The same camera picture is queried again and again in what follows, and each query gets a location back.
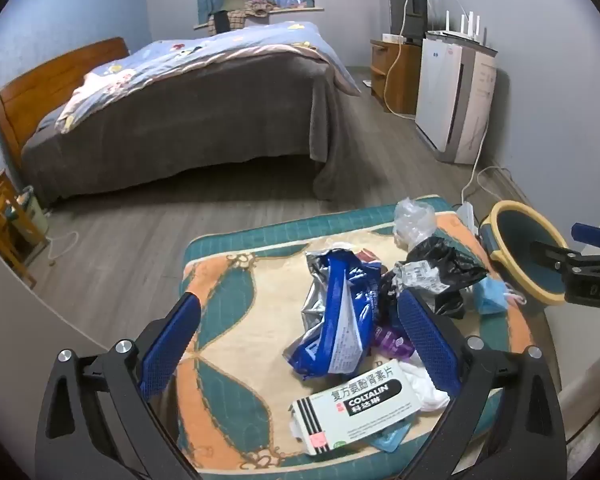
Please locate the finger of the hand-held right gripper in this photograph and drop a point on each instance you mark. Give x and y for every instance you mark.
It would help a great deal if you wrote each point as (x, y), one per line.
(587, 234)
(550, 252)

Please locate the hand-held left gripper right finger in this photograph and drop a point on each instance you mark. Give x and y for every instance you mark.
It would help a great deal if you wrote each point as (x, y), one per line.
(427, 345)

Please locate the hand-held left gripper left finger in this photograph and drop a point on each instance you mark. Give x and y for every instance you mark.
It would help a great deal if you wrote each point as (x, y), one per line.
(167, 345)

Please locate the dark purple wrapper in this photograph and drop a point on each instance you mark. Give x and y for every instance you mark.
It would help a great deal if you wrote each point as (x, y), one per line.
(392, 345)

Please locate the teal bin with yellow rim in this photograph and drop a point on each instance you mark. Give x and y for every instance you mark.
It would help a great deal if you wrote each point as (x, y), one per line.
(515, 225)

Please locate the white tissue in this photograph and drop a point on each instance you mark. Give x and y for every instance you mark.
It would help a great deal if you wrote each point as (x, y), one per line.
(425, 390)

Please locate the blue face mask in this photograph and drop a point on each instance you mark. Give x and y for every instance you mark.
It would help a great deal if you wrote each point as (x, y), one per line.
(490, 297)

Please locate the black plastic bag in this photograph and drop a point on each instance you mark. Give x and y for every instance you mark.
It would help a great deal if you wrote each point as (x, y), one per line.
(445, 260)

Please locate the white medicine box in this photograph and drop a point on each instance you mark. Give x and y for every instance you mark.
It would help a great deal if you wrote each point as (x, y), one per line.
(360, 410)

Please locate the blue and white foil bag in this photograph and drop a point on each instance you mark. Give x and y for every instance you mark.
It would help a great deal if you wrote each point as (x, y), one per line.
(340, 310)

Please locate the blue packet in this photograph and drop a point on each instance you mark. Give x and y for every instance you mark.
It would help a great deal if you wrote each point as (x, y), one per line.
(390, 440)

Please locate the dark red packet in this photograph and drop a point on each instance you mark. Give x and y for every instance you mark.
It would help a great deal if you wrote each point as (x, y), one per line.
(369, 256)

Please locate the clear plastic bag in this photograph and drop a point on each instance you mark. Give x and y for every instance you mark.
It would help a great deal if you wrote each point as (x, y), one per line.
(412, 220)

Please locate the quilted teal and orange mat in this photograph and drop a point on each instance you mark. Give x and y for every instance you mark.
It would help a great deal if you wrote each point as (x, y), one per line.
(230, 310)

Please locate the white power strip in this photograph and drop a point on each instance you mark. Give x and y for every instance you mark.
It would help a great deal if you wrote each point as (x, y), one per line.
(467, 215)

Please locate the white air purifier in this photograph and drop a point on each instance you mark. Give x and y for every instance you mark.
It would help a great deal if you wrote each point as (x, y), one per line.
(445, 100)

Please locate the small white bucket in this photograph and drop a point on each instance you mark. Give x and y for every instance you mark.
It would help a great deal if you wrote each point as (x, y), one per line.
(32, 210)

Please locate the wooden bedside stool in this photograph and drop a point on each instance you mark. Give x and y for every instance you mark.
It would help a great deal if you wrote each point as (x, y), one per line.
(5, 230)

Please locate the wooden cabinet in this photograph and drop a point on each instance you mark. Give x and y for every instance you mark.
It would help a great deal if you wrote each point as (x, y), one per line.
(402, 75)

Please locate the white router with antennas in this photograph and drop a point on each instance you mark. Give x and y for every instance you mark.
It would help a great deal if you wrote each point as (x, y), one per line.
(460, 37)

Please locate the black monitor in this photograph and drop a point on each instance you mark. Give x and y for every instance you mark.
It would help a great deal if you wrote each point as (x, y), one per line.
(405, 5)

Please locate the light blue printed quilt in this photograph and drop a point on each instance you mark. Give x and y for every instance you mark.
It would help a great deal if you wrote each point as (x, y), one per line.
(205, 55)

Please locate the wooden bed headboard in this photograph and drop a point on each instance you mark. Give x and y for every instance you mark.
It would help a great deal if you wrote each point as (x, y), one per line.
(55, 75)

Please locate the plaid cloth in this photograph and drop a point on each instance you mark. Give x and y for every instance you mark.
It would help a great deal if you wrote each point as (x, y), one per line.
(237, 20)

